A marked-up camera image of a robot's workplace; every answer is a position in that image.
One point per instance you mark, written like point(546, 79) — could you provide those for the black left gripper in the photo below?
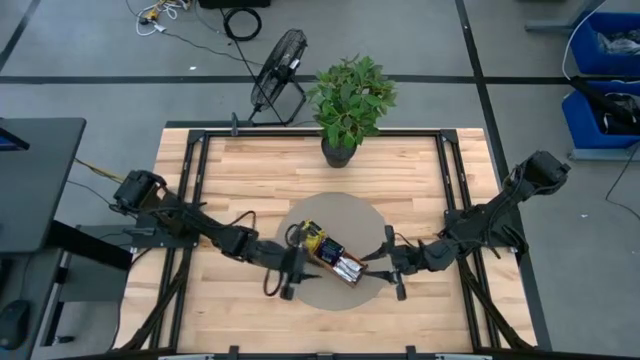
point(289, 262)

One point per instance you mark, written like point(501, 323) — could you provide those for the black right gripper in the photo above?
point(410, 257)

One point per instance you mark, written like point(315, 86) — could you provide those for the green yellow tea packet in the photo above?
point(319, 230)

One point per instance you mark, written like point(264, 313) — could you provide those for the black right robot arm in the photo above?
point(480, 225)

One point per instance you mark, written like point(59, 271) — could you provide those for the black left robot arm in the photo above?
point(200, 225)

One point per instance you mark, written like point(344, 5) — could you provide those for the wooden tea organizer box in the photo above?
point(325, 265)

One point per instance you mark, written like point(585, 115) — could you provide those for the round grey placemat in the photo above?
point(345, 215)

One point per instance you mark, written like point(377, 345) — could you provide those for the green potted plant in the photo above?
point(350, 100)

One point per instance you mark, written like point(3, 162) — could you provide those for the black floor fan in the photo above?
point(280, 62)

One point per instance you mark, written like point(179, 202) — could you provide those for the blue storage bin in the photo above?
point(585, 50)
point(580, 125)

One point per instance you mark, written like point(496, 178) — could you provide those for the black case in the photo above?
point(235, 3)

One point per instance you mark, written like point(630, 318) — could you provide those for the black desk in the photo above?
point(40, 190)

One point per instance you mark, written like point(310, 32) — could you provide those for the black computer mouse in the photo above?
point(14, 320)

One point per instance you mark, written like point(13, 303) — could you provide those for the laptop screen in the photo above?
point(10, 141)

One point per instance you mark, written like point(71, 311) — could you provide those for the black metal table frame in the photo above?
point(320, 133)

